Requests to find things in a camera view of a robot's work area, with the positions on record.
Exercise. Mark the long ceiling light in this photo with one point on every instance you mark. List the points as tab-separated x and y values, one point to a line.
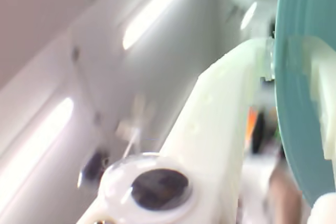
157	9
44	140

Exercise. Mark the light blue plate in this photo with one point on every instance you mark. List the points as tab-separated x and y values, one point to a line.
291	116

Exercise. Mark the plastic googly eye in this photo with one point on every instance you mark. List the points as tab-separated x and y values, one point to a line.
160	186

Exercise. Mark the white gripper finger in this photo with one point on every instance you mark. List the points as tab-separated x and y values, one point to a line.
215	119
326	82

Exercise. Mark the dark ceiling dome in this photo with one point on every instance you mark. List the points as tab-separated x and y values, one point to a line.
93	167

